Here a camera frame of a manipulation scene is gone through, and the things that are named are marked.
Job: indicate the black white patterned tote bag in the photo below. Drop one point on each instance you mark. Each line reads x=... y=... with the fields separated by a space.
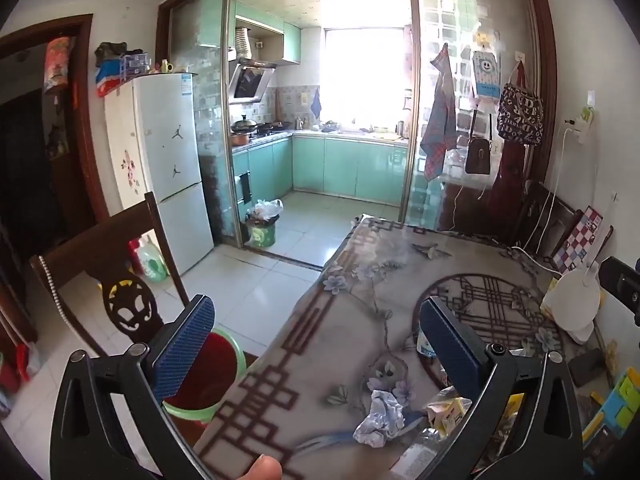
x=520 y=112

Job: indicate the checkered game board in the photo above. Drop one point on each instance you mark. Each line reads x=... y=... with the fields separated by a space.
x=582 y=240

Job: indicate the dark red garment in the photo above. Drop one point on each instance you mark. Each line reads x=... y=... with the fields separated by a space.
x=507 y=185

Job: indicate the red basin with green rim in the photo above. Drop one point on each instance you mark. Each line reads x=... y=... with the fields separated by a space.
x=217 y=355

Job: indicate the black handbag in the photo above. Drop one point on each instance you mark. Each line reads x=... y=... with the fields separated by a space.
x=478 y=155

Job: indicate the blue white snack packet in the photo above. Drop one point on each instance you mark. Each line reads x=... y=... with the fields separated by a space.
x=426 y=345

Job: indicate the paper ball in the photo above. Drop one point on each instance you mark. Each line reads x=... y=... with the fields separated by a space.
x=380 y=420

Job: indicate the white desk lamp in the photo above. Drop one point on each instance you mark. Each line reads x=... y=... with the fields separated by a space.
x=572 y=300

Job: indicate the green detergent bottle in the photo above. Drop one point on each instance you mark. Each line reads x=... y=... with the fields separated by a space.
x=151 y=262

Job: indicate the range hood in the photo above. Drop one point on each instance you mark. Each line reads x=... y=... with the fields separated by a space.
x=250 y=80

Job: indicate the teal lower kitchen cabinets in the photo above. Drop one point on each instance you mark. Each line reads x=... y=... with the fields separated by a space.
x=340 y=165

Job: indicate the wall socket with charger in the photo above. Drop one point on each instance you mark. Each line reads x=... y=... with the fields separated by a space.
x=582 y=125

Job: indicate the person's left hand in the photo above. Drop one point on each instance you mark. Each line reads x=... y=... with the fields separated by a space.
x=261 y=469

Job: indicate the black wok with lid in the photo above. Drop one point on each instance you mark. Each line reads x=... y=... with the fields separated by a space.
x=244 y=124

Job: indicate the teal kitchen cabinets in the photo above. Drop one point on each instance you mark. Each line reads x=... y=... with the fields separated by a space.
x=340 y=165
x=265 y=30

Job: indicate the yellow cardboard box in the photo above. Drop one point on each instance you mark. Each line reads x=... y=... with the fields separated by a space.
x=447 y=414

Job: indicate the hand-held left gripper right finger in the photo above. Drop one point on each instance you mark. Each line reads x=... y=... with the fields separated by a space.
x=450 y=350

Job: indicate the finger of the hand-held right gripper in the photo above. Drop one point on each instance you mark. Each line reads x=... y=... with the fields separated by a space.
x=620 y=280

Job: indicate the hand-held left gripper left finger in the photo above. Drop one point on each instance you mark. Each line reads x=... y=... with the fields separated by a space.
x=182 y=350

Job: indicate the clear plastic bottle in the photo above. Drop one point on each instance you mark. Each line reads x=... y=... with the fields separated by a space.
x=420 y=455

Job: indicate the blue hanging towel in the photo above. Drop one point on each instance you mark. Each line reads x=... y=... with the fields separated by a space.
x=316 y=105

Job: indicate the black phone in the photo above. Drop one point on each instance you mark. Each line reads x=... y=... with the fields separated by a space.
x=587 y=367

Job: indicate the green trash can with bag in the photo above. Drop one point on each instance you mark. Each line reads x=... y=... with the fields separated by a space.
x=262 y=234

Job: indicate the red door hanging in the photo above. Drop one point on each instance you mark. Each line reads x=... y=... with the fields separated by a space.
x=56 y=62

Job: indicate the carved dark wooden chair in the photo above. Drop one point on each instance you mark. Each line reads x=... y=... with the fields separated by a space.
x=115 y=240

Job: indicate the white refrigerator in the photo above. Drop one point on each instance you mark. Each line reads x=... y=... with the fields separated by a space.
x=170 y=170

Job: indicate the smiley face poster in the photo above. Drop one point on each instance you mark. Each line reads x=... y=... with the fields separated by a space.
x=486 y=72

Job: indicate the colourful toy blocks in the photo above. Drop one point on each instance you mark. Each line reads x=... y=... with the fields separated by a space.
x=622 y=400

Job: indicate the table with floral cloth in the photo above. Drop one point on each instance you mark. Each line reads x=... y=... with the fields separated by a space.
x=350 y=320

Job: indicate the metal kettle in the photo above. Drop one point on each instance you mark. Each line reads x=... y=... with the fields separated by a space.
x=300 y=123

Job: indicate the plaid apron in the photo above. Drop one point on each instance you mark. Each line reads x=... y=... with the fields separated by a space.
x=439 y=120

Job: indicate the teal upper kitchen cabinets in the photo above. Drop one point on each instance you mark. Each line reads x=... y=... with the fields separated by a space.
x=265 y=30

